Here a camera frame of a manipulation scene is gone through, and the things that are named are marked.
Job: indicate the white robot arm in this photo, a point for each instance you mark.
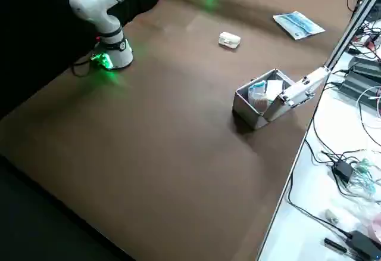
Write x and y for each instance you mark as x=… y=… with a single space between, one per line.
x=89 y=1

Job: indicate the black ridged power supply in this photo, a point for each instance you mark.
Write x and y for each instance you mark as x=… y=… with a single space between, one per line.
x=367 y=65
x=357 y=89

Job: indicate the aluminium first aid case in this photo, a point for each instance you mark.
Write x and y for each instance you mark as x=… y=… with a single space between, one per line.
x=253 y=115

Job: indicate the teal connector bundle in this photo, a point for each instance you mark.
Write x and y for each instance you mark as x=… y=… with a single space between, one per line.
x=364 y=174

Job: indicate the teal white packet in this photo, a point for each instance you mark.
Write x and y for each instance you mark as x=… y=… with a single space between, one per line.
x=257 y=89

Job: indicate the small grey object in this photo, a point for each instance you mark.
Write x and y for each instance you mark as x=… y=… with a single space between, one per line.
x=331 y=215

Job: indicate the small white medicine box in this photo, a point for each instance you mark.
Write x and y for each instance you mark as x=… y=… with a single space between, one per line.
x=229 y=40

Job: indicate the black pen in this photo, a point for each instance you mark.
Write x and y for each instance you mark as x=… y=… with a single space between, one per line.
x=335 y=245

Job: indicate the small black power adapter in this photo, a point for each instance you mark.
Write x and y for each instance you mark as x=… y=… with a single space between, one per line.
x=342 y=170

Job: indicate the cotton swab packet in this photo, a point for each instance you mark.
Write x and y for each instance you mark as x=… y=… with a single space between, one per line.
x=262 y=105

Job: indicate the aluminium frame post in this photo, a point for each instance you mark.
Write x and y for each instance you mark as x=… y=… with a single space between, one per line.
x=351 y=25

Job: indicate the black power brick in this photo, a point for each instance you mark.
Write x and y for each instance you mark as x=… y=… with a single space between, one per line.
x=363 y=244

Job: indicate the blue white mask packet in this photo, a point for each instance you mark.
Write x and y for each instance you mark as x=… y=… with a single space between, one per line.
x=299 y=25

